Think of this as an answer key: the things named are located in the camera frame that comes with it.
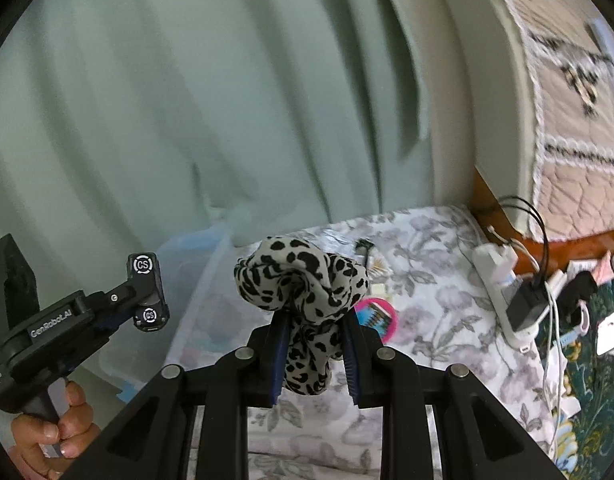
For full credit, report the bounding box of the leopard print scrunchie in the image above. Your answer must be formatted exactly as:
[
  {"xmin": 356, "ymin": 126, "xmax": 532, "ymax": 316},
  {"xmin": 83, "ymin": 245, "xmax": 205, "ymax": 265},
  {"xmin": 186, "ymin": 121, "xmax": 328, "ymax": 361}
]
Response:
[{"xmin": 233, "ymin": 236, "xmax": 369, "ymax": 396}]

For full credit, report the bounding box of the person's left hand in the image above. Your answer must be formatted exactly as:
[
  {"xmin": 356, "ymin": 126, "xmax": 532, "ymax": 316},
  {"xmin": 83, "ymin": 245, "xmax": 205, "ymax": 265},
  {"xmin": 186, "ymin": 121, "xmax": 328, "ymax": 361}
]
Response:
[{"xmin": 9, "ymin": 382, "xmax": 101, "ymax": 479}]

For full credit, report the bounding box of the clear plastic storage box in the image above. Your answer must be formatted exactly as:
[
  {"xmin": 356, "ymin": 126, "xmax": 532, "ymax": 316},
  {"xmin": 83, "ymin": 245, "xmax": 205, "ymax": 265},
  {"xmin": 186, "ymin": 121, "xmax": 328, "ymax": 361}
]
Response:
[{"xmin": 90, "ymin": 223, "xmax": 232, "ymax": 399}]

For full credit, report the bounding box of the dark green floral cloth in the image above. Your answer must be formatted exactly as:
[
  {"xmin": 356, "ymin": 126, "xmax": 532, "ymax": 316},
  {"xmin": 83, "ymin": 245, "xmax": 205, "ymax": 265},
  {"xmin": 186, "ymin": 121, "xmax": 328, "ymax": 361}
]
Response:
[{"xmin": 536, "ymin": 284, "xmax": 614, "ymax": 480}]

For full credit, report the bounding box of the black power adapter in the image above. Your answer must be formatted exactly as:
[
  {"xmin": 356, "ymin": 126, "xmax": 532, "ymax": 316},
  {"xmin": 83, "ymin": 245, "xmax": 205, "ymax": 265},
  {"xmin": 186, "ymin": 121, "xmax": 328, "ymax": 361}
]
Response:
[{"xmin": 506, "ymin": 280, "xmax": 549, "ymax": 332}]

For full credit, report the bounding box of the grey floral bed sheet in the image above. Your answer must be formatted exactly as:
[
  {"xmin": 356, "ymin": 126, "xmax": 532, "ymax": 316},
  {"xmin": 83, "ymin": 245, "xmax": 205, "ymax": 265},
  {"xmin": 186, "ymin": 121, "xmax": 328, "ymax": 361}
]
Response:
[{"xmin": 181, "ymin": 206, "xmax": 554, "ymax": 479}]

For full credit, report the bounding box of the pink round hairbrush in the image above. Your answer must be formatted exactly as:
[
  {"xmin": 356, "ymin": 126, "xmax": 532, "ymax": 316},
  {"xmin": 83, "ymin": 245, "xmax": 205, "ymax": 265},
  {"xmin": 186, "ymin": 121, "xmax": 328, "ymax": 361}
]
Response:
[{"xmin": 354, "ymin": 297, "xmax": 398, "ymax": 344}]

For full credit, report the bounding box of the green curtain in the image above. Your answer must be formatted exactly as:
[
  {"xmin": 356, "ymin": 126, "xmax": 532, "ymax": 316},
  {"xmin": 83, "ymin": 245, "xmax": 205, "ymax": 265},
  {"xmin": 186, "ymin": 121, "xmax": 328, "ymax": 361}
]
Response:
[{"xmin": 0, "ymin": 0, "xmax": 435, "ymax": 304}]

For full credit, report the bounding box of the white power strip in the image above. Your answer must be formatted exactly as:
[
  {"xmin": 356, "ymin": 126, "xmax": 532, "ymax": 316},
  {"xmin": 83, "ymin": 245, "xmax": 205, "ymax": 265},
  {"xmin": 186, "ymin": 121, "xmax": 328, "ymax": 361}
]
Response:
[{"xmin": 471, "ymin": 243, "xmax": 538, "ymax": 354}]

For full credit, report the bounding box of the white mattress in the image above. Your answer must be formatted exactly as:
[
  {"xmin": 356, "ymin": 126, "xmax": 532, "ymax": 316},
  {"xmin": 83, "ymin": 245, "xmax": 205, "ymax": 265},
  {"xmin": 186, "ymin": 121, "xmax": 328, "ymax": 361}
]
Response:
[{"xmin": 392, "ymin": 0, "xmax": 538, "ymax": 205}]

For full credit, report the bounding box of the beige quilted bedspread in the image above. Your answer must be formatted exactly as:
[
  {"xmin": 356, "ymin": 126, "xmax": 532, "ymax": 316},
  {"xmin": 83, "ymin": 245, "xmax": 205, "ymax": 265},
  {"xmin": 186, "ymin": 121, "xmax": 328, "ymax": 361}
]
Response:
[{"xmin": 502, "ymin": 0, "xmax": 614, "ymax": 242}]

